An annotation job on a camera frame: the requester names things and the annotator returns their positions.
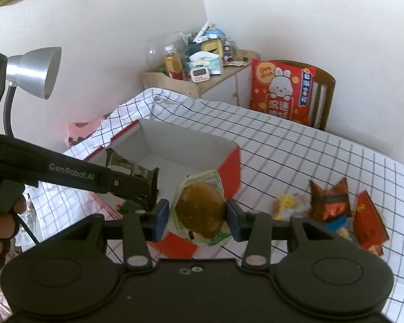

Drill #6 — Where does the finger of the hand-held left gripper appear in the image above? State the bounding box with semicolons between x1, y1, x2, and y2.
112;175;159;211

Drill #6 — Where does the white digital timer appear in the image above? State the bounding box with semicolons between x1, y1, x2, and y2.
191;67;211;83

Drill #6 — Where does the dark brown snack packet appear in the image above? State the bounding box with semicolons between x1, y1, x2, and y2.
105;148;161;196

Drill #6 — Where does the red rabbit print cushion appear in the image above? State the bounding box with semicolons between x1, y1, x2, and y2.
249;59;316;125

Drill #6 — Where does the green snack packet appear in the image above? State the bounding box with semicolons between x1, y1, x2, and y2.
121;202;145;213

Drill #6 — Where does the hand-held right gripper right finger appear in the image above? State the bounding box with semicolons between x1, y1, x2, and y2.
225;198;339;271

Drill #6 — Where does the maroon snack packet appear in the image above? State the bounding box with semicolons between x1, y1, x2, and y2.
308;177;352;223

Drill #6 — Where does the green yellow desk organizer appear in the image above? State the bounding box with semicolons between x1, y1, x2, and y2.
189;38;224;56

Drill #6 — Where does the wooden chair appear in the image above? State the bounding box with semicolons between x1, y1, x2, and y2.
269;60;336;132

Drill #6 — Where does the round pastry clear packet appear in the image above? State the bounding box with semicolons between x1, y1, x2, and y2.
168;170;233;247

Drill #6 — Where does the blue snack packet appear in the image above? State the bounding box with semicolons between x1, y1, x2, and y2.
323;215;356;243

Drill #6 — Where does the person's left hand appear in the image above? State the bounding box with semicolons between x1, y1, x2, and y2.
0;195;27;274

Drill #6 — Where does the pink printed cloth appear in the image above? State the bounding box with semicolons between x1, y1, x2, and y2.
65;118;103;149

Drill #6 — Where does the orange drink bottle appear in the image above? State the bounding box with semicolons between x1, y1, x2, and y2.
163;45;185;80

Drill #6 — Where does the yellow snack packet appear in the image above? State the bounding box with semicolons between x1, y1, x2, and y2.
273;193;310;221

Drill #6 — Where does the red cardboard box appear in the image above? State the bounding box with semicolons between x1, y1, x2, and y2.
84;118;241;259

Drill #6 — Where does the red snack packet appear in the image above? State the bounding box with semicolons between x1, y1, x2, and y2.
353;190;390;256

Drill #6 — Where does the white marker pen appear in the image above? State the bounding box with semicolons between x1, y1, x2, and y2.
193;21;211;43

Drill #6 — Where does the silver desk lamp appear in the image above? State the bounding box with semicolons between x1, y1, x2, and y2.
3;46;63;138

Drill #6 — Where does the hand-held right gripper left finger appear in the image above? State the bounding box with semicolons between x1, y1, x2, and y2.
67;199;171;271

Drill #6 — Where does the white checkered tablecloth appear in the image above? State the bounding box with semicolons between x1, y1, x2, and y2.
23;87;404;323

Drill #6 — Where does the black cable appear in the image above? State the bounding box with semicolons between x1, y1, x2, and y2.
15;215;41;245

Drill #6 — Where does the wooden side cabinet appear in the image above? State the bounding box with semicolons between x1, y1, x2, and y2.
141;50;260;108

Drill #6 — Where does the tissue pack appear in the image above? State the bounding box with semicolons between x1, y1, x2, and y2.
188;51;223;75

